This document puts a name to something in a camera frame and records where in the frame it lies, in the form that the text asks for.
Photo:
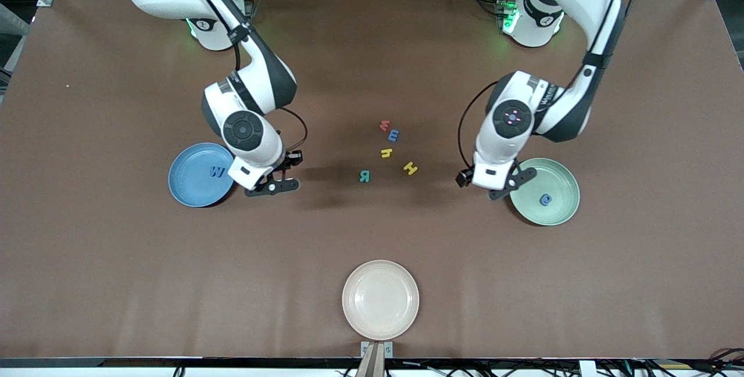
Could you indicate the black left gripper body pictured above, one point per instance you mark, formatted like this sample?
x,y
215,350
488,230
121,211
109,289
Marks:
x,y
464,178

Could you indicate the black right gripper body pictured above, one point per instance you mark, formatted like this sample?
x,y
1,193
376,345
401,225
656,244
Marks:
x,y
286,162

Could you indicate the yellow foam uppercase H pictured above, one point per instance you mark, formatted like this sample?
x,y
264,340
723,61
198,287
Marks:
x,y
411,168

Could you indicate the teal foam letter R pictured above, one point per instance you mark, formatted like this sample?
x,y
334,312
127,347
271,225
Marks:
x,y
364,176

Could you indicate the blue foam letter W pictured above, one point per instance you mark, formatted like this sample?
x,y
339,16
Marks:
x,y
217,172

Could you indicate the yellow foam lowercase h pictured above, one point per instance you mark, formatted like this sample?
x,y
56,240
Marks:
x,y
387,153

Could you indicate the round blue foam letter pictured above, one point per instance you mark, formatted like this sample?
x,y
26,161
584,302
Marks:
x,y
545,199

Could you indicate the blue foam letter m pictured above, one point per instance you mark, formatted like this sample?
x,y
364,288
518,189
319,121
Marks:
x,y
393,135

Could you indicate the small red foam letter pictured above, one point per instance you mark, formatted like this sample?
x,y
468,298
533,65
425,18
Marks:
x,y
384,125

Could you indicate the green plate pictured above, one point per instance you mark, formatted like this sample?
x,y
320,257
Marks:
x,y
561,182

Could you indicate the blue plate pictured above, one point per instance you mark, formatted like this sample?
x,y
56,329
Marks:
x,y
192,185

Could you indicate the beige plate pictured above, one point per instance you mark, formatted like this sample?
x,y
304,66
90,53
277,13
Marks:
x,y
381,300

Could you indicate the metal table edge bracket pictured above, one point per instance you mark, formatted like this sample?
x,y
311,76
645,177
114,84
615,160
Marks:
x,y
376,351

